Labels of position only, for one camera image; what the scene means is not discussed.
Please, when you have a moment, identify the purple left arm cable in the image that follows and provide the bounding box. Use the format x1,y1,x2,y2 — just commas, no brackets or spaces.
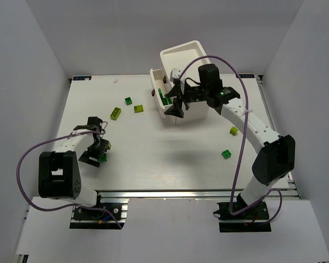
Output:
17,122,124,230

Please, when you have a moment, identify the aluminium table frame rail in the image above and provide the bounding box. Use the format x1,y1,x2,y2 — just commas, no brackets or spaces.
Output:
256,75,301,199

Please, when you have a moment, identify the lime 2x4 lego brick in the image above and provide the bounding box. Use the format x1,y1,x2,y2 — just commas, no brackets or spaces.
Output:
110,107,121,121

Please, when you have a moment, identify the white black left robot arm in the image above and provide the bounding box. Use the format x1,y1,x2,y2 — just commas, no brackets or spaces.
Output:
38,117,111,207

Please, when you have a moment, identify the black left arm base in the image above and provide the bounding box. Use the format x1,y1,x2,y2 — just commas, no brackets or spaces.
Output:
69,198,128,230

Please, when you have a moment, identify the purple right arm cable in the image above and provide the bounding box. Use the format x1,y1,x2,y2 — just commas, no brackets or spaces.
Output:
178,55,283,225

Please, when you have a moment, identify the green 2x4 lego brick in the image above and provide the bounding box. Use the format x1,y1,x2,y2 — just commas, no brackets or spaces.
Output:
158,88,167,102

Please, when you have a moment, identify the blue left corner label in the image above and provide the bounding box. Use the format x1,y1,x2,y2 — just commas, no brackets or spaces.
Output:
72,76,92,81

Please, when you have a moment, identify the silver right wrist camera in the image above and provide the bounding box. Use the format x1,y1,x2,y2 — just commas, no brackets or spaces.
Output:
169,68,185,83

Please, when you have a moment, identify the small lime lego brick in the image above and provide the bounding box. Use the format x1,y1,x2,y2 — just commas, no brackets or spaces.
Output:
230,127,239,136

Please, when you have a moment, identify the lime 2x2 lego brick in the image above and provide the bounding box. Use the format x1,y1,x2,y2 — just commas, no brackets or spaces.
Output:
134,105,144,113

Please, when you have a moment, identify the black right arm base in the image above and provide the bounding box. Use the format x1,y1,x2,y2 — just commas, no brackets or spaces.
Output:
213,202,271,233

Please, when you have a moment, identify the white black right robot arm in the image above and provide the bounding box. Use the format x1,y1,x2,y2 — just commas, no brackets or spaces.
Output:
165,64,296,210

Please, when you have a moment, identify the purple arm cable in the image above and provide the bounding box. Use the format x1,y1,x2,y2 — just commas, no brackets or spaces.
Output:
17,122,124,230
178,55,283,225

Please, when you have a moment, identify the dark green 2x2 lego brick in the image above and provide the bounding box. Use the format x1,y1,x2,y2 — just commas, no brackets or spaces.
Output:
124,97,132,105

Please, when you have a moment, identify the blue right corner label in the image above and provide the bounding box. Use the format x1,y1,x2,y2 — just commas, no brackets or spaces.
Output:
239,73,255,78

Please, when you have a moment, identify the blue corner label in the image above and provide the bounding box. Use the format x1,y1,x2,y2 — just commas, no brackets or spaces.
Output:
72,76,92,81
239,73,255,78

